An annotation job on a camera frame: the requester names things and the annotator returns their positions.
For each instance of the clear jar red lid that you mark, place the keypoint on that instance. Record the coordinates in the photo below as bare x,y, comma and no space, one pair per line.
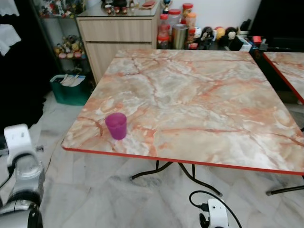
175,17

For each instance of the small orange snack jar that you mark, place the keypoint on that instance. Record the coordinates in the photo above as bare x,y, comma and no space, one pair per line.
191,20

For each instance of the white box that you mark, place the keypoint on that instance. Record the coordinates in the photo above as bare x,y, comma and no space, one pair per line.
244,44

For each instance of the light wooden cabinet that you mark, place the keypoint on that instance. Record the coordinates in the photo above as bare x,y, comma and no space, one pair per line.
118,31

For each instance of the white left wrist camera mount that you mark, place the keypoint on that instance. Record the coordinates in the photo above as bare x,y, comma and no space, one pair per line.
19,142

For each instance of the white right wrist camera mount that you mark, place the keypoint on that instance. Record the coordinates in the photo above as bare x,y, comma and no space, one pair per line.
218,213

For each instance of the green storage box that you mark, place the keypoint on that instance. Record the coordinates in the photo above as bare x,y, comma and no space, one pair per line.
69,96

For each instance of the red cap plastic bottle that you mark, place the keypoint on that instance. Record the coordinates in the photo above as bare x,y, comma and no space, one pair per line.
164,29

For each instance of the small red box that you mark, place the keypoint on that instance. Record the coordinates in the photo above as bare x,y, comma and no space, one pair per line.
257,39

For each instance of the large black panel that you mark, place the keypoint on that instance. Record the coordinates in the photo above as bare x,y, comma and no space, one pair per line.
280,16

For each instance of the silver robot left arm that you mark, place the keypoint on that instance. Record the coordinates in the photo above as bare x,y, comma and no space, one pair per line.
26,178

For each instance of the purple plastic cup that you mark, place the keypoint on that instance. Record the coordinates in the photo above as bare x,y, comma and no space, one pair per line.
116,126

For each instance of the white cloth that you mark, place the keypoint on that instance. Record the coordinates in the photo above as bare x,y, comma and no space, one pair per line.
8,38
7,7

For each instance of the orange filled jar red lid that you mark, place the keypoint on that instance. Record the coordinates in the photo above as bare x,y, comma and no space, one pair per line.
187,8

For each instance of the stainless steel tumbler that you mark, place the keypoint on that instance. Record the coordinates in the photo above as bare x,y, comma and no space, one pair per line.
180,37

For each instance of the white papers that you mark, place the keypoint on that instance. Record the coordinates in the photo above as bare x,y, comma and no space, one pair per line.
71,80

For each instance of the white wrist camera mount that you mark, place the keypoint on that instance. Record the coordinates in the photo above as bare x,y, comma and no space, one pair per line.
218,213
19,142

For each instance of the yellow plush toy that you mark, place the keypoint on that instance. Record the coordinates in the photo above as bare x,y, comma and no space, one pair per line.
220,33

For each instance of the black plush toy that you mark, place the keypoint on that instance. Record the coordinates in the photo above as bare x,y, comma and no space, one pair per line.
207,37
231,34

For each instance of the black metal table leg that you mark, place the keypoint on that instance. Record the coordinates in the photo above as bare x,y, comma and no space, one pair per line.
147,174
204,184
285,190

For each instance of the glass display shelf unit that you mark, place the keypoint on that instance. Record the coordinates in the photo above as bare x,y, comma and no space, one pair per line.
61,23

